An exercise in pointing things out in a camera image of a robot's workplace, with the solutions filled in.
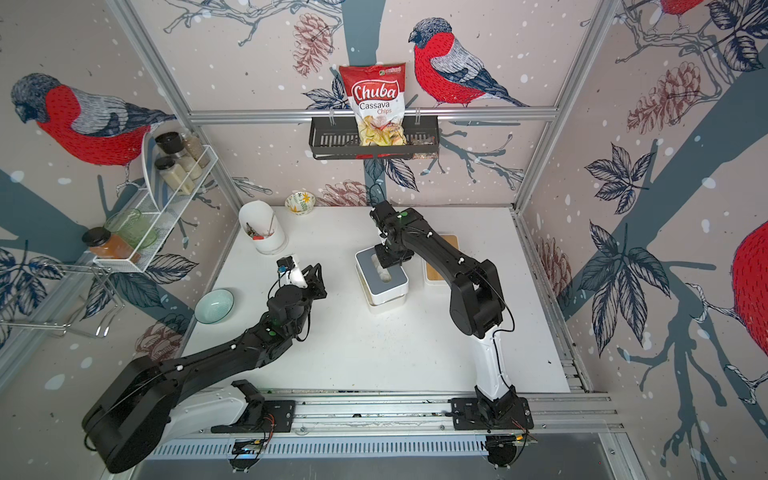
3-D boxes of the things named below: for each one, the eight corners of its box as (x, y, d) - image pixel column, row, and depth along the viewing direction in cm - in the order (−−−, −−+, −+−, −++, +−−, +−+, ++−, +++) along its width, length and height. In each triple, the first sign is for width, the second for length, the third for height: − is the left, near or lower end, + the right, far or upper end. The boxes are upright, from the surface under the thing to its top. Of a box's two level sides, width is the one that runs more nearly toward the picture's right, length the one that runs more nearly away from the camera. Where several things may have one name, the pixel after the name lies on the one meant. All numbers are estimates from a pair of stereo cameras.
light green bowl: (195, 326, 91) (187, 320, 87) (209, 295, 98) (202, 288, 94) (231, 326, 91) (224, 320, 87) (242, 295, 98) (237, 288, 94)
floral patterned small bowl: (284, 215, 120) (282, 210, 117) (290, 196, 127) (288, 191, 125) (312, 215, 120) (310, 210, 117) (317, 196, 127) (315, 191, 125)
